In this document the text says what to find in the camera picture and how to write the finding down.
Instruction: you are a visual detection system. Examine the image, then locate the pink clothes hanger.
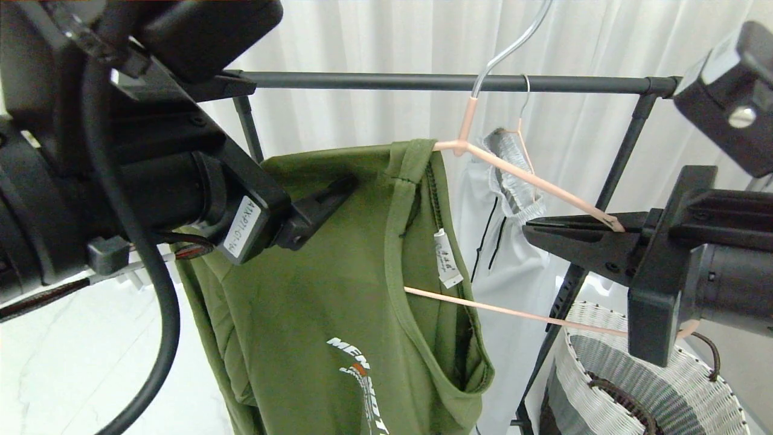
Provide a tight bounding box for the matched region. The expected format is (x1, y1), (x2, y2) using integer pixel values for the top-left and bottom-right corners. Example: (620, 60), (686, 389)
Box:
(505, 74), (539, 201)
(403, 0), (701, 339)

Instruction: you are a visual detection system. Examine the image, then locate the white curtain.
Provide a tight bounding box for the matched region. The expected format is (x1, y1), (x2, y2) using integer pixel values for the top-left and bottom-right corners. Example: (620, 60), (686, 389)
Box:
(121, 0), (773, 315)

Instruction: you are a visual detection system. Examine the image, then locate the black clothes rack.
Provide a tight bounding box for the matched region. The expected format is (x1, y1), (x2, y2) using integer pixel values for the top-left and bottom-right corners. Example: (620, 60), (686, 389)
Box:
(181, 69), (684, 435)

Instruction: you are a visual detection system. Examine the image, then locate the white laundry basket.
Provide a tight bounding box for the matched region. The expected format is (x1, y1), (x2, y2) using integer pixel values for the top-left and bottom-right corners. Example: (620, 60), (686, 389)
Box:
(539, 300), (751, 435)

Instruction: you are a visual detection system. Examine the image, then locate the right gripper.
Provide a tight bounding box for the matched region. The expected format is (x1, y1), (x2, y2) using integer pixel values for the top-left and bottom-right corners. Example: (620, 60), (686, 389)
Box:
(522, 166), (773, 368)

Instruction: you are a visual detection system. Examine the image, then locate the green garment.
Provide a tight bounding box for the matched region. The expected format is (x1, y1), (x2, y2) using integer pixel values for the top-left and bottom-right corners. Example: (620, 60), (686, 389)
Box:
(172, 138), (495, 435)

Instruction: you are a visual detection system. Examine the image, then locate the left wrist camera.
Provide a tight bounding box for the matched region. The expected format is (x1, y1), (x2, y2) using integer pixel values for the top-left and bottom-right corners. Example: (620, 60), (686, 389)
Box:
(36, 0), (284, 182)

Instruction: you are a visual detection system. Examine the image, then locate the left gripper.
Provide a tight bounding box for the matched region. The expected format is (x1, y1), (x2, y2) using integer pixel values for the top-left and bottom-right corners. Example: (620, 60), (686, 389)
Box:
(115, 135), (359, 265)

